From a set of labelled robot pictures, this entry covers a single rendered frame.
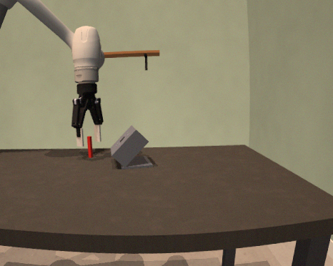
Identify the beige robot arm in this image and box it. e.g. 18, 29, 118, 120
0, 0, 105, 84

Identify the red cylinder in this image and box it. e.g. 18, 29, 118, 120
87, 137, 93, 158

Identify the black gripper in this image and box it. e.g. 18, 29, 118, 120
71, 83, 104, 147

